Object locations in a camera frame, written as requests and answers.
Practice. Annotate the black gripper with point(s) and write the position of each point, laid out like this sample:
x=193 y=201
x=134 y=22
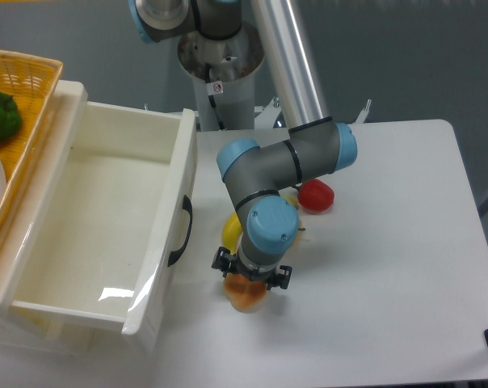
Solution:
x=227 y=263

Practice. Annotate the round orange bread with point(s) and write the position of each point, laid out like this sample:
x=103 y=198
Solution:
x=243 y=294

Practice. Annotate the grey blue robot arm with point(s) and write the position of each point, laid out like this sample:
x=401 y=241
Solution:
x=255 y=175

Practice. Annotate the yellow banana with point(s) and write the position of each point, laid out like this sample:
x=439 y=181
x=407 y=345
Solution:
x=232 y=231

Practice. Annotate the yellow bell pepper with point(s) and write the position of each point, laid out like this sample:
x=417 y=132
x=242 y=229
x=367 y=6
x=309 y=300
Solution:
x=300 y=231

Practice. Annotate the red bell pepper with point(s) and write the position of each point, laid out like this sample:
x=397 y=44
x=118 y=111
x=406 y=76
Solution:
x=315 y=196

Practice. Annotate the white open drawer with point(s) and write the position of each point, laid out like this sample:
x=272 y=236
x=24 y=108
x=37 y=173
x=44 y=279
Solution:
x=100 y=258

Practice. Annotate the white drawer cabinet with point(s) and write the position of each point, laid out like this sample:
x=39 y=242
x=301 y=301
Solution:
x=20 y=326

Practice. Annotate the yellow woven basket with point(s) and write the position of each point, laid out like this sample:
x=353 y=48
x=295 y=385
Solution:
x=30 y=80

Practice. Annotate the black drawer handle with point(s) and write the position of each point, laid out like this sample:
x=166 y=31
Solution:
x=184 y=231

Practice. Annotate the white metal bracket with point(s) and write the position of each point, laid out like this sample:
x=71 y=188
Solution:
x=363 y=114

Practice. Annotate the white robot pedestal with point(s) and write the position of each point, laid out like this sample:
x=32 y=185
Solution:
x=223 y=77

